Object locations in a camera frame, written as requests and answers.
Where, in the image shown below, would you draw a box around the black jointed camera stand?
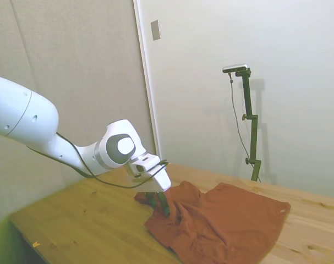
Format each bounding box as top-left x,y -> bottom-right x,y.
234,68 -> 263,183

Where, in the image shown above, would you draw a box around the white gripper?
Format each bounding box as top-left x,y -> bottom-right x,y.
127,166 -> 172,217

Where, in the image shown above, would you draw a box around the white door frame trim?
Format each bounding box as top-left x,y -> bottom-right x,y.
133,0 -> 163,164

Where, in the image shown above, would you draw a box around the rust red shorts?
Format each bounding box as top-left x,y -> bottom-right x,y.
134,180 -> 292,264

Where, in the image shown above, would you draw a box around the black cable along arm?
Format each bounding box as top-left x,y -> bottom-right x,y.
0,131 -> 169,190

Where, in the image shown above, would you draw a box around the grey wall plate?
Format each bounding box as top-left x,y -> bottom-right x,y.
150,19 -> 162,41

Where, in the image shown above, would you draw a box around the grey camera on stand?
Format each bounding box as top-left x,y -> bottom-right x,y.
222,63 -> 250,74

